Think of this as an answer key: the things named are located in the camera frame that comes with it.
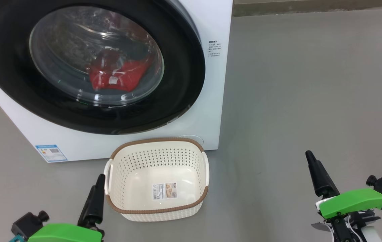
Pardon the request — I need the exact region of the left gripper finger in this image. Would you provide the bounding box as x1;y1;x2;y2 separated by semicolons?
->
78;174;106;229

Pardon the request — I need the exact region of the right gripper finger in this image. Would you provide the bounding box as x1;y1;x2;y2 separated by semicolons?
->
305;150;340;198

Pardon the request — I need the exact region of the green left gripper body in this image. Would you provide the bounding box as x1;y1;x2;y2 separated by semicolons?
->
28;224;105;242

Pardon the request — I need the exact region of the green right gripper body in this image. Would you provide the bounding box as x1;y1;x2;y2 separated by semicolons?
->
315;188;382;242

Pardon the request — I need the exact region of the red and white garment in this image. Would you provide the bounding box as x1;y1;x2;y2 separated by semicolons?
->
87;50;151;93

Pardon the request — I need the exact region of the black glass washing machine door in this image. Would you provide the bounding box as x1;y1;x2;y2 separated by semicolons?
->
0;0;206;135

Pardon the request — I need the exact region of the cream basket brown rim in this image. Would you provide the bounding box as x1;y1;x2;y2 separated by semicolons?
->
103;137;210;222

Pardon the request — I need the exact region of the white washing machine body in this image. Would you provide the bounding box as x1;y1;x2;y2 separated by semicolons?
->
0;0;234;163

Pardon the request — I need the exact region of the blue energy label sticker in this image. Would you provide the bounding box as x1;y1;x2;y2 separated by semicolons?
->
35;145;68;163

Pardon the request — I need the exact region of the white product label sticker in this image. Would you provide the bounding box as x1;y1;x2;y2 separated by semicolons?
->
152;182;178;201

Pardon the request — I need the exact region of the round filter cover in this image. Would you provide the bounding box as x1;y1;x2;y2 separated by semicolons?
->
177;135;205;146

